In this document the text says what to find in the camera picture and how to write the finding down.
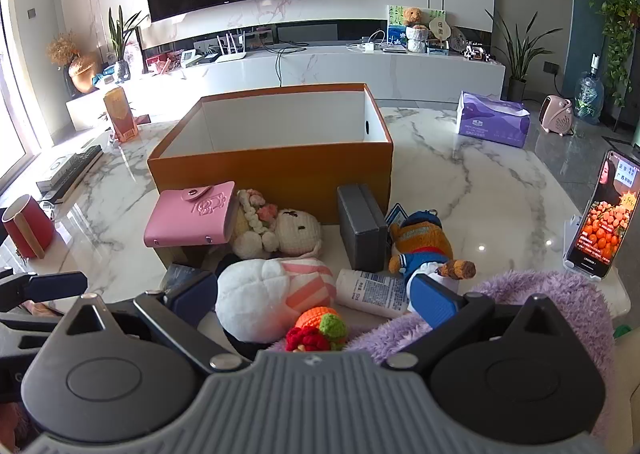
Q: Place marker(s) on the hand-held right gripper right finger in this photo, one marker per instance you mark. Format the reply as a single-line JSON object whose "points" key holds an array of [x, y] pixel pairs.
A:
{"points": [[434, 300]]}

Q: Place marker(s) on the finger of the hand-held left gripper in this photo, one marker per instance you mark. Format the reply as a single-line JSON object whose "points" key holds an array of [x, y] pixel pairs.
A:
{"points": [[55, 285]]}

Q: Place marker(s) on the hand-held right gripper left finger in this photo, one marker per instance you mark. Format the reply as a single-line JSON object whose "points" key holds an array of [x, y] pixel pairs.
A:
{"points": [[192, 294]]}

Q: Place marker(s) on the orange plush toy blue outfit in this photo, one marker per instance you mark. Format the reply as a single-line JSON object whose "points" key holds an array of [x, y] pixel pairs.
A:
{"points": [[425, 240]]}

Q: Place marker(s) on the white plush toy pink stripes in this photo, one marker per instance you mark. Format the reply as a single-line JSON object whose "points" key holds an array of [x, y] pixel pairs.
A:
{"points": [[255, 294]]}

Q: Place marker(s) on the white lotion tube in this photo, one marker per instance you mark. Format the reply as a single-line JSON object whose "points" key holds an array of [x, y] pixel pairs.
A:
{"points": [[370, 290]]}

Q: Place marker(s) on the pink snap wallet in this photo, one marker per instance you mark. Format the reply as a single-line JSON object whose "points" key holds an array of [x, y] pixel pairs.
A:
{"points": [[187, 216]]}

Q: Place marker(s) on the grey rectangular box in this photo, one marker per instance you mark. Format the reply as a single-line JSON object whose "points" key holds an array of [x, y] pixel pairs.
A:
{"points": [[362, 234]]}

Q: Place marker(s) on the white crochet bunny doll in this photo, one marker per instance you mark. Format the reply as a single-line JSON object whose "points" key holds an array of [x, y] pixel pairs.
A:
{"points": [[295, 231]]}

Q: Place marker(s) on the crochet fruit toy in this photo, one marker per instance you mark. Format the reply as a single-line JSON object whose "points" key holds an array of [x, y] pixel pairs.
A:
{"points": [[314, 320]]}

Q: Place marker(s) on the orange cardboard box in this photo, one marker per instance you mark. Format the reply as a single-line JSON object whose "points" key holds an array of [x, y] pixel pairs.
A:
{"points": [[275, 174]]}

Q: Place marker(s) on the red cup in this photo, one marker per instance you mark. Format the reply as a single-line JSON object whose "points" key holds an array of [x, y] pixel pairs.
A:
{"points": [[27, 229]]}

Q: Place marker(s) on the blue white tag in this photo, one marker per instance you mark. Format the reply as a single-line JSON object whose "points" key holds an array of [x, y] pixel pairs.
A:
{"points": [[396, 215]]}

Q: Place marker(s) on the black remote control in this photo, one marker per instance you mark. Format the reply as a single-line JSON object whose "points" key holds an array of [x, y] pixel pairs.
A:
{"points": [[75, 169]]}

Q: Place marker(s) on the purple fuzzy clothing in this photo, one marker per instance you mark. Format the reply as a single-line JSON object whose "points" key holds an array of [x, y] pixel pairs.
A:
{"points": [[565, 294]]}

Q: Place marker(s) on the clear phone stand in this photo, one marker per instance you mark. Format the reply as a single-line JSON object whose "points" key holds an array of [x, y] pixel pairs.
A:
{"points": [[571, 230]]}

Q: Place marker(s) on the orange drink bottle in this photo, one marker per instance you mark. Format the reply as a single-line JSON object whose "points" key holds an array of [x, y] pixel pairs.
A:
{"points": [[121, 117]]}

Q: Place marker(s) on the dark red box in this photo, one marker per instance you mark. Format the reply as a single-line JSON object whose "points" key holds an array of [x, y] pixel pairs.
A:
{"points": [[141, 120]]}

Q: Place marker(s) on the smartphone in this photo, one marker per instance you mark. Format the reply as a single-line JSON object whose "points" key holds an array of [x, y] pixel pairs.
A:
{"points": [[600, 224]]}

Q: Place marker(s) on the purple tissue box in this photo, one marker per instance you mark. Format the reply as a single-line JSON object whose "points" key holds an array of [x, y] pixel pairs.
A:
{"points": [[492, 122]]}

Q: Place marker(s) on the dried flowers copper vase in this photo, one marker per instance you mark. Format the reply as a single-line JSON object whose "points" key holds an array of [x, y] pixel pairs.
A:
{"points": [[80, 72]]}

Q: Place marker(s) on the pink small heater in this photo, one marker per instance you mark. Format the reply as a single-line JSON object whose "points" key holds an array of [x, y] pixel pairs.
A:
{"points": [[556, 117]]}

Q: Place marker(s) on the red gift boxes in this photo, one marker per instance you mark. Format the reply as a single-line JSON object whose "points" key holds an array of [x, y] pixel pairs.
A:
{"points": [[162, 63]]}

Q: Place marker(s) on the white desk thermometer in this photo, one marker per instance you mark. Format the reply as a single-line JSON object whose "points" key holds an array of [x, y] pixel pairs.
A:
{"points": [[190, 58]]}

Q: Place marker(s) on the white router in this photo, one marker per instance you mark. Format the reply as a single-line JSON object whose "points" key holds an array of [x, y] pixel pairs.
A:
{"points": [[231, 54]]}

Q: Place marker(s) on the white marble tv cabinet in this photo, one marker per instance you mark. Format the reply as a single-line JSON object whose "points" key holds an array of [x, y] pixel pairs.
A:
{"points": [[350, 70]]}

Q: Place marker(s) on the orchid potted plant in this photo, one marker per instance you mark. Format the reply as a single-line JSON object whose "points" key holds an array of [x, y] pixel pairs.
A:
{"points": [[121, 49]]}

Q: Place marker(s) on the black white cow toy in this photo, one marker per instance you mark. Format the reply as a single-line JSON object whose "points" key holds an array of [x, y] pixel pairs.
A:
{"points": [[477, 54]]}

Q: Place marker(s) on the water jug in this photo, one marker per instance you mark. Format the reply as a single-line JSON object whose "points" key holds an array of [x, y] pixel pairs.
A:
{"points": [[589, 94]]}

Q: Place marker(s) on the white charger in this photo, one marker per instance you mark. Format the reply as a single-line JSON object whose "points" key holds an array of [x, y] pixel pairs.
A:
{"points": [[371, 48]]}

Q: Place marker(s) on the long-leaf potted plant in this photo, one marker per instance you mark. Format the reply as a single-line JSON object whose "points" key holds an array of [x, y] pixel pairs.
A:
{"points": [[517, 54]]}

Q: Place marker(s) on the white knitted pot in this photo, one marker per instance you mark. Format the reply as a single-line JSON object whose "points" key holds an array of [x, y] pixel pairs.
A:
{"points": [[417, 40]]}

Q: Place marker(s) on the white decorative plate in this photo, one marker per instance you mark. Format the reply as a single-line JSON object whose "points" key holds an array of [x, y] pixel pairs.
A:
{"points": [[457, 40]]}

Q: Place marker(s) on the round wooden fan ornament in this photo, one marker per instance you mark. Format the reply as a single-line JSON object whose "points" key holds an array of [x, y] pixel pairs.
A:
{"points": [[441, 29]]}

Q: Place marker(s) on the green blue painting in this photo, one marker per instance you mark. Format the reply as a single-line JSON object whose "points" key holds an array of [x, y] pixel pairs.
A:
{"points": [[395, 27]]}

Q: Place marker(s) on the brown teddy bear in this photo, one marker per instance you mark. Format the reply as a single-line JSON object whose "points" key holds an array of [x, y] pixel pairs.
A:
{"points": [[413, 17]]}

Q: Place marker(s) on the hanging ivy plant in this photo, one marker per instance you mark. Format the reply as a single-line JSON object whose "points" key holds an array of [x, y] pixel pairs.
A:
{"points": [[617, 29]]}

